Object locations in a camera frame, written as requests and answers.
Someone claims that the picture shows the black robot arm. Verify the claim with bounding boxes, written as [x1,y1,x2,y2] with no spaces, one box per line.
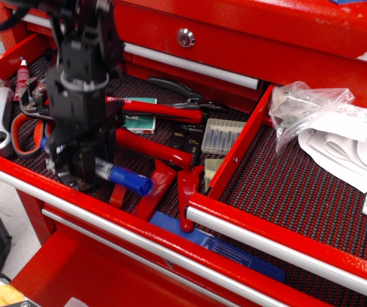
[0,1,124,185]

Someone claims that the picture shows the red white adhesive strip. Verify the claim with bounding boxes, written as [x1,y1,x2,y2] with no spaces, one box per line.
[338,104,367,123]

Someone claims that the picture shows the silver drawer lock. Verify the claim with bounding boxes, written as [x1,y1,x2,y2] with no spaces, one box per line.
[176,28,196,48]

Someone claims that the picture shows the red handled wire stripper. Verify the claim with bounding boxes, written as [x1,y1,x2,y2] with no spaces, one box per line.
[12,77,203,169]

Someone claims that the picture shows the red open drawer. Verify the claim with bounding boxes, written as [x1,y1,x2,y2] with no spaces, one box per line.
[186,92,367,306]
[0,31,334,307]

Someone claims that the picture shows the clear drill bit case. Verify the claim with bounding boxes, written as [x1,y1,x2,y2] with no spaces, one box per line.
[201,118,246,155]

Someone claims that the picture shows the yellow sponge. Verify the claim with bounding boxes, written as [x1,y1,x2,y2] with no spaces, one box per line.
[0,285,26,306]

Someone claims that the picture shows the orange grey handled scissors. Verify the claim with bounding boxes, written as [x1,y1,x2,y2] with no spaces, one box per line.
[11,113,54,160]

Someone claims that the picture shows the red right open drawer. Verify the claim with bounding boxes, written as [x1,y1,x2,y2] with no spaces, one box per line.
[186,92,367,306]

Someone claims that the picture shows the red threadlocker tube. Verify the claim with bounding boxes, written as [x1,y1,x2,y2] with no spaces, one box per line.
[13,59,30,102]

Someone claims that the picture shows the black flush cutter pliers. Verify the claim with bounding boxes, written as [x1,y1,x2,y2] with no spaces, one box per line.
[147,77,229,111]

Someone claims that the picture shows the blue dry erase marker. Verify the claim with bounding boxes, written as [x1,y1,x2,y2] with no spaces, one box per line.
[39,137,154,196]

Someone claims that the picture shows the small clear packet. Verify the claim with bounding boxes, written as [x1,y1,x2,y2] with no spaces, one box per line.
[204,158,224,192]

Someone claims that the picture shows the red left open drawer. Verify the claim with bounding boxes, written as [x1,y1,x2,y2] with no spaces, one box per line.
[0,31,334,307]

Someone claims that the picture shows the red handled crimping tool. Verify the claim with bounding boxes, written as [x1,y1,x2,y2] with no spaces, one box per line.
[57,159,205,233]

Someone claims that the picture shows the blue plastic card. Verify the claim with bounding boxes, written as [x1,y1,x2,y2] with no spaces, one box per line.
[150,211,286,282]

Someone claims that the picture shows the white folded paper sheets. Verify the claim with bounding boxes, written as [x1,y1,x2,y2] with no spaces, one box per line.
[298,110,367,193]

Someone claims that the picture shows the green white small box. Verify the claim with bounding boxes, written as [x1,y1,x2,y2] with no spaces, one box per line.
[124,97,157,134]

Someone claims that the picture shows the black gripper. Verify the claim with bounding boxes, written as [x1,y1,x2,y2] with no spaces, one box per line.
[45,36,123,187]

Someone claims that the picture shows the red bit holder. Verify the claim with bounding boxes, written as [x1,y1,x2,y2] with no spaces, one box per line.
[109,184,127,209]

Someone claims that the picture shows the clear plastic zip bag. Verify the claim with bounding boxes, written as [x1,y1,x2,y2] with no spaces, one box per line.
[268,81,355,154]

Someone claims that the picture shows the red tool chest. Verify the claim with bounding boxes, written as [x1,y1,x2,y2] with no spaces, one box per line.
[0,0,367,307]

